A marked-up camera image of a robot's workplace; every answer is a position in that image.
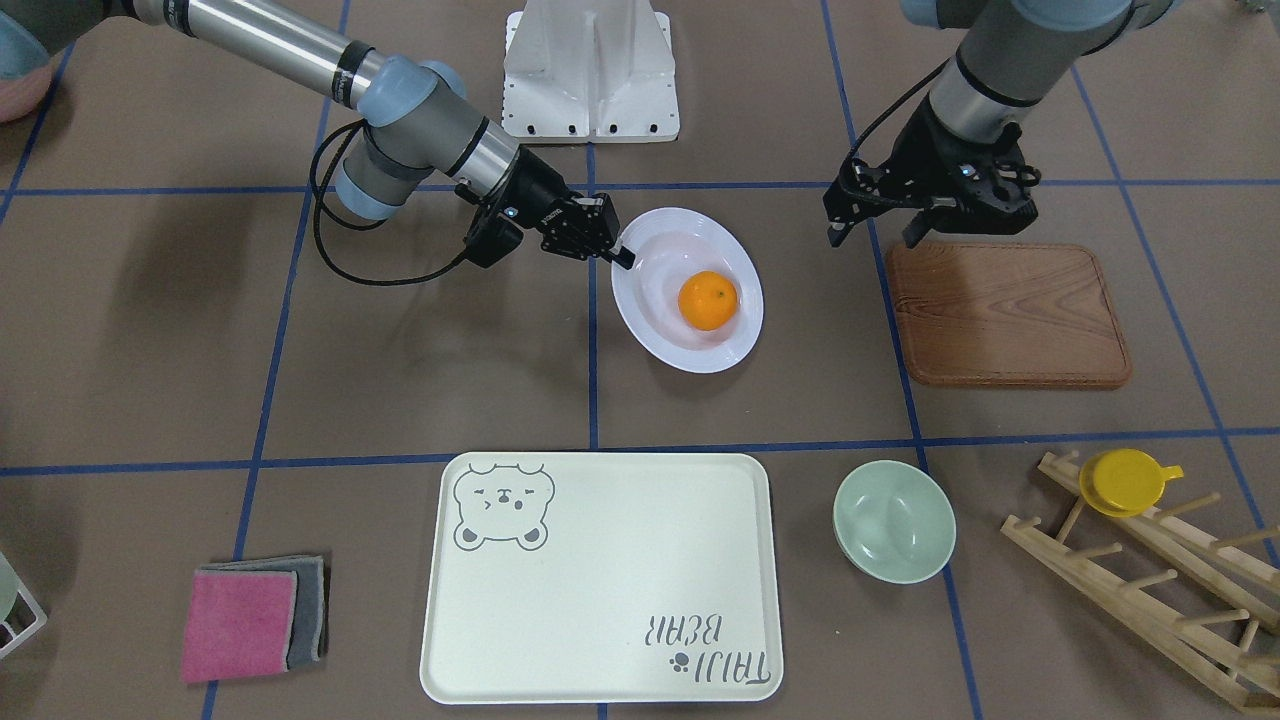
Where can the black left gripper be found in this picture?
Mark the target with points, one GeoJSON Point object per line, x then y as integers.
{"type": "Point", "coordinates": [921, 152]}

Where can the pink cloth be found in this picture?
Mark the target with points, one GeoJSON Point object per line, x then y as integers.
{"type": "Point", "coordinates": [239, 624]}

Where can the wooden cutting board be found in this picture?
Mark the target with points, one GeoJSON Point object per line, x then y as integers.
{"type": "Point", "coordinates": [991, 314]}

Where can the white ridged plate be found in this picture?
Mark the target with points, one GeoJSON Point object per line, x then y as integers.
{"type": "Point", "coordinates": [670, 246]}

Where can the orange fruit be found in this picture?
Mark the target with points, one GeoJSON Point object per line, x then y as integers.
{"type": "Point", "coordinates": [708, 300]}

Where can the grey cloth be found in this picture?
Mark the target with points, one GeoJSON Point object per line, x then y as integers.
{"type": "Point", "coordinates": [309, 607]}

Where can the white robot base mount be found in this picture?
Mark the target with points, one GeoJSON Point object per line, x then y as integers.
{"type": "Point", "coordinates": [590, 72]}

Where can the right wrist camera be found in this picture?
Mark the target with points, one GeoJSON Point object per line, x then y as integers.
{"type": "Point", "coordinates": [492, 236]}

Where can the cream bear tray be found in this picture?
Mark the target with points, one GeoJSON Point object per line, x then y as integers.
{"type": "Point", "coordinates": [602, 578]}

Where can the yellow mug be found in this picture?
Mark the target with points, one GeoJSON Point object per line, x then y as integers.
{"type": "Point", "coordinates": [1125, 482]}

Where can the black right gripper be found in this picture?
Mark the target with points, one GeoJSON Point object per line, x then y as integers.
{"type": "Point", "coordinates": [535, 189]}

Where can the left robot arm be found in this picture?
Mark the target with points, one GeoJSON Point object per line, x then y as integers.
{"type": "Point", "coordinates": [1013, 53]}

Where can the green ceramic bowl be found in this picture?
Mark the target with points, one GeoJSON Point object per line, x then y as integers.
{"type": "Point", "coordinates": [894, 522]}

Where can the pink bowl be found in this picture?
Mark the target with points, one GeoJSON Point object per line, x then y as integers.
{"type": "Point", "coordinates": [20, 96]}

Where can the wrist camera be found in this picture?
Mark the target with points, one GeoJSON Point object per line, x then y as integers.
{"type": "Point", "coordinates": [982, 188]}
{"type": "Point", "coordinates": [492, 236]}

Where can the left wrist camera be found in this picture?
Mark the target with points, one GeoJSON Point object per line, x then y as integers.
{"type": "Point", "coordinates": [982, 188]}

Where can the wooden dish rack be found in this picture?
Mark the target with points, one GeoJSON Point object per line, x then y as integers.
{"type": "Point", "coordinates": [1212, 610]}

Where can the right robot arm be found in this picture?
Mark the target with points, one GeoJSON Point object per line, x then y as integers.
{"type": "Point", "coordinates": [413, 120]}

